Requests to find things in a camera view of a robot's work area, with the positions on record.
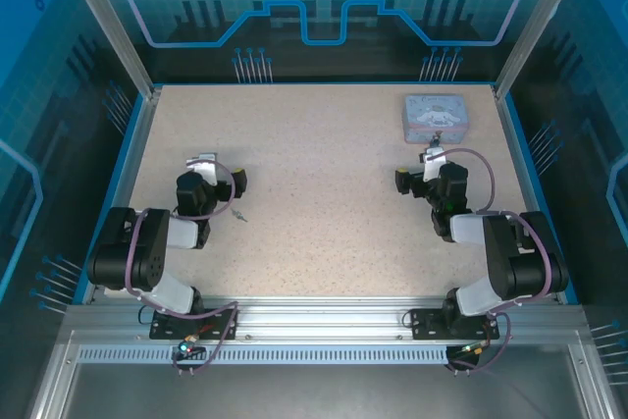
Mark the grey-blue zipper pouch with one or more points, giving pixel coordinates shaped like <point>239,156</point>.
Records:
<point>434,115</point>

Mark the blue printed side panel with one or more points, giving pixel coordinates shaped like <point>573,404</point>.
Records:
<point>39,144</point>
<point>593,144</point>

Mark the small connector board with LED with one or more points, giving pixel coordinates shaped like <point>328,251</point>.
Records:
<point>186,348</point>
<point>472,350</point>

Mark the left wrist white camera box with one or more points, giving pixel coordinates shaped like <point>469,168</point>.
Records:
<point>206,171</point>

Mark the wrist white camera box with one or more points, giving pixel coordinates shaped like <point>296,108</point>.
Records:
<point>206,171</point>
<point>434,164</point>

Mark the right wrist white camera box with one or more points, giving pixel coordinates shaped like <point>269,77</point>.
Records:
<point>434,164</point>

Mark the aluminium side frame rail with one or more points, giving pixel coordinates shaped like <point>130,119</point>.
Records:
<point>515,144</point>
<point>128,183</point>

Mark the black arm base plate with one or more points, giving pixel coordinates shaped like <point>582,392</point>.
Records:
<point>159,331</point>
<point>422,327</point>

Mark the aluminium front frame rail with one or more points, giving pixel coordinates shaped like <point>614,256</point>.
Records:
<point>319,316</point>

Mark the aluminium corner post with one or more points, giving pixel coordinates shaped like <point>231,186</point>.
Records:
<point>535,21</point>
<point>98,21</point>

